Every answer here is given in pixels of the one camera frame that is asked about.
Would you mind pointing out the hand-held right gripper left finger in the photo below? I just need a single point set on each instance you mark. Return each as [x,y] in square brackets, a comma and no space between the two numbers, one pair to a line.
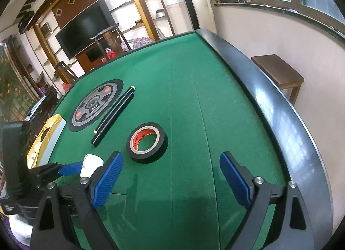
[107,180]

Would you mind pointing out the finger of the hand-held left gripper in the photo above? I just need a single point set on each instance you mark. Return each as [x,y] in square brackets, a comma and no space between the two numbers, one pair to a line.
[70,168]

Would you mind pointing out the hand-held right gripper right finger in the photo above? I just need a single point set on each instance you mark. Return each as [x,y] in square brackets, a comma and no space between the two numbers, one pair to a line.
[234,180]

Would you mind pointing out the white paper cup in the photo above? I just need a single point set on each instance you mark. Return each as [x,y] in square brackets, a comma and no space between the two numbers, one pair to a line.
[91,163]

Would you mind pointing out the yellow cardboard box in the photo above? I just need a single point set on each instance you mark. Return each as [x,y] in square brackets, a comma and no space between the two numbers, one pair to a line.
[51,120]

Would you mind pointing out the black tape roll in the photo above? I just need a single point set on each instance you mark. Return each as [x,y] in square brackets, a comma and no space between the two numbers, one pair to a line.
[163,142]

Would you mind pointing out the black low cabinet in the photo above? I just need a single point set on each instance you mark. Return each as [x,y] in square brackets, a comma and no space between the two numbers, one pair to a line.
[40,107]

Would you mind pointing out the round grey table control panel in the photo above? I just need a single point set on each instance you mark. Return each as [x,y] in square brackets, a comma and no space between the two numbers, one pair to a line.
[91,104]

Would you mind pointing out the dark wooden stand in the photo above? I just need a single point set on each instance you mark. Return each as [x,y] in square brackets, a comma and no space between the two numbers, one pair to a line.
[63,71]

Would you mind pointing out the brown wooden stool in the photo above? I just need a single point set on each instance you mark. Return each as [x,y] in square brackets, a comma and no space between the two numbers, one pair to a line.
[280,71]

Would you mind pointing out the red bag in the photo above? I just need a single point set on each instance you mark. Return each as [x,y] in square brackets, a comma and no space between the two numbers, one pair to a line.
[110,54]

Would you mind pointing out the black flat television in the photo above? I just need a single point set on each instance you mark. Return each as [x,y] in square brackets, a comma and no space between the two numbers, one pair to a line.
[83,29]

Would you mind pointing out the purple patterned cloth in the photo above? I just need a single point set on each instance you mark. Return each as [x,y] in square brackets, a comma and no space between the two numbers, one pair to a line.
[140,41]

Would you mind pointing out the wooden chair with curved back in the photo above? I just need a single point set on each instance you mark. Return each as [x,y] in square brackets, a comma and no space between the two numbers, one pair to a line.
[107,29]

